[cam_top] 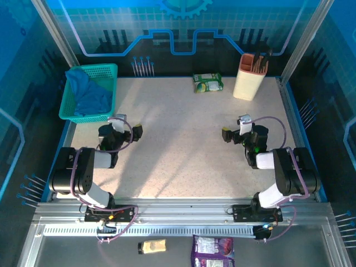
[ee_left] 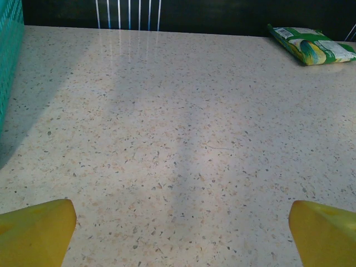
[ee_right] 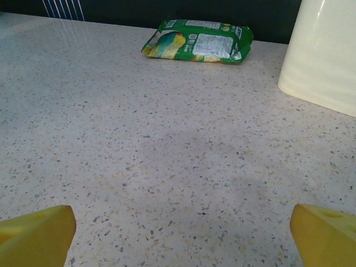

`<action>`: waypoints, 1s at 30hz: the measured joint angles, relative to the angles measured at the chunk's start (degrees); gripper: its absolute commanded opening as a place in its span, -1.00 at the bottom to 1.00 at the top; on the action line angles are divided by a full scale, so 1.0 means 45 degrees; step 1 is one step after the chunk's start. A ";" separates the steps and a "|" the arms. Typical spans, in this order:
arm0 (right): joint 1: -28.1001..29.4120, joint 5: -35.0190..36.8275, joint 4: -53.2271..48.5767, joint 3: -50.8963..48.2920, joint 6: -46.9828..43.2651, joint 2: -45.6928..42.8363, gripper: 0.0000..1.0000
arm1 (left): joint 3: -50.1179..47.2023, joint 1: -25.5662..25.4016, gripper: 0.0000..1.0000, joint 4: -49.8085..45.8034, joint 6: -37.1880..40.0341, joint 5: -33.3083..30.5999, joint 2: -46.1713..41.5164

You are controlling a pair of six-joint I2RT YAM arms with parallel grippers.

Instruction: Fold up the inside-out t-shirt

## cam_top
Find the blue t-shirt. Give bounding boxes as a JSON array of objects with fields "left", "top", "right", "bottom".
[{"left": 65, "top": 68, "right": 113, "bottom": 117}]

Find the green wipes packet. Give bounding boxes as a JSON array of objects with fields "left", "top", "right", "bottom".
[{"left": 192, "top": 72, "right": 224, "bottom": 95}]

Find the beige knife block orange top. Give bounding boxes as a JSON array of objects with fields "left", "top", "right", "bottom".
[{"left": 233, "top": 53, "right": 269, "bottom": 101}]

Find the teal plastic basket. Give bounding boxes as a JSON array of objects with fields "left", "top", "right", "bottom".
[{"left": 58, "top": 63, "right": 118, "bottom": 124}]

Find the small black connector board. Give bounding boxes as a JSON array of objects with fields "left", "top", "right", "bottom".
[
  {"left": 253, "top": 222, "right": 279, "bottom": 240},
  {"left": 96, "top": 219, "right": 117, "bottom": 240}
]

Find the yellow sponge packet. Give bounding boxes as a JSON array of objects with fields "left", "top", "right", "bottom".
[{"left": 137, "top": 239, "right": 167, "bottom": 255}]

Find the purple snack bag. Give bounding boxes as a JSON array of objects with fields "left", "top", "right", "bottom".
[{"left": 190, "top": 235, "right": 236, "bottom": 267}]

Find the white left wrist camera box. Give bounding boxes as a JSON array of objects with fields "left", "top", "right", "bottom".
[{"left": 114, "top": 113, "right": 127, "bottom": 134}]

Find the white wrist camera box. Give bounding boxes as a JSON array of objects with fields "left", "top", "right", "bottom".
[
  {"left": 114, "top": 113, "right": 127, "bottom": 134},
  {"left": 236, "top": 115, "right": 253, "bottom": 136}
]

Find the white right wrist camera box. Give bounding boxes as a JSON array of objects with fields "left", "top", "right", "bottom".
[{"left": 236, "top": 115, "right": 253, "bottom": 136}]

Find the aluminium side rail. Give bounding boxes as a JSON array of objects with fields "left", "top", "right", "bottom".
[
  {"left": 51, "top": 122, "right": 77, "bottom": 200},
  {"left": 275, "top": 77, "right": 320, "bottom": 202}
]

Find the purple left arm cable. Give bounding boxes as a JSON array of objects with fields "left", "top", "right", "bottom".
[{"left": 71, "top": 116, "right": 139, "bottom": 244}]

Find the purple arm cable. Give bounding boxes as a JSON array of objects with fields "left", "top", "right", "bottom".
[
  {"left": 71, "top": 116, "right": 139, "bottom": 244},
  {"left": 250, "top": 116, "right": 310, "bottom": 243}
]

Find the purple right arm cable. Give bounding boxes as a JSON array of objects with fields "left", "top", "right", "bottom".
[{"left": 250, "top": 116, "right": 310, "bottom": 243}]

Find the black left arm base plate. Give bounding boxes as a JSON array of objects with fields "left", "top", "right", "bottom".
[{"left": 84, "top": 205, "right": 136, "bottom": 223}]

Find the black-handled knife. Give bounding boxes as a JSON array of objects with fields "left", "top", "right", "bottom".
[
  {"left": 253, "top": 51, "right": 264, "bottom": 75},
  {"left": 263, "top": 48, "right": 274, "bottom": 73}
]

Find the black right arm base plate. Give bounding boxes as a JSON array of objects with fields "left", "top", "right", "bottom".
[{"left": 232, "top": 204, "right": 284, "bottom": 223}]

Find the aluminium cross rail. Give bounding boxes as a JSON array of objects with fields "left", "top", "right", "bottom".
[{"left": 33, "top": 197, "right": 334, "bottom": 223}]

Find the slotted grey cable duct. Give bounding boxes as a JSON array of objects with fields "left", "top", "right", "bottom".
[{"left": 43, "top": 224, "right": 256, "bottom": 238}]

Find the aluminium corner post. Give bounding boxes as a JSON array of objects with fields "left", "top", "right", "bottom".
[
  {"left": 280, "top": 0, "right": 336, "bottom": 86},
  {"left": 29, "top": 0, "right": 81, "bottom": 67}
]

